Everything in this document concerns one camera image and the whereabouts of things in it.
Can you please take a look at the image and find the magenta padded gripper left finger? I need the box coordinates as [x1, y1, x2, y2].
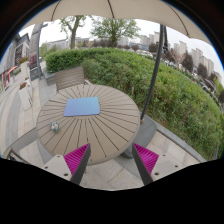
[42, 143, 92, 186]

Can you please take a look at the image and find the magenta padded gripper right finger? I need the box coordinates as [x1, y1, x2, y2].
[131, 142, 184, 186]

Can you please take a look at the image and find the blue mouse pad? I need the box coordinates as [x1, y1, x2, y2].
[64, 97, 100, 117]

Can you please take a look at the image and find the grey umbrella base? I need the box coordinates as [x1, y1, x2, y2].
[121, 115, 157, 159]

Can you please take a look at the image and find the round slatted wooden table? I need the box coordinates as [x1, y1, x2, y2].
[36, 84, 140, 165]

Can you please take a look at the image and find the grey chair at left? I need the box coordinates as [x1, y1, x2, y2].
[2, 128, 37, 159]

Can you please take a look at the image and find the green hedge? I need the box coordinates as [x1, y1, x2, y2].
[45, 48, 224, 160]

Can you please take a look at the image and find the grey slatted chair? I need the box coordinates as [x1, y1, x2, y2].
[54, 66, 87, 92]

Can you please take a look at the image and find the white planter with flowers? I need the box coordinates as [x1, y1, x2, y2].
[18, 80, 32, 110]

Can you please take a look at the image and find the black umbrella pole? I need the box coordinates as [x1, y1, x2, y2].
[140, 25, 168, 123]

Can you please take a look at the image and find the beige patio umbrella canopy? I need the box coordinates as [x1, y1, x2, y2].
[23, 0, 210, 44]

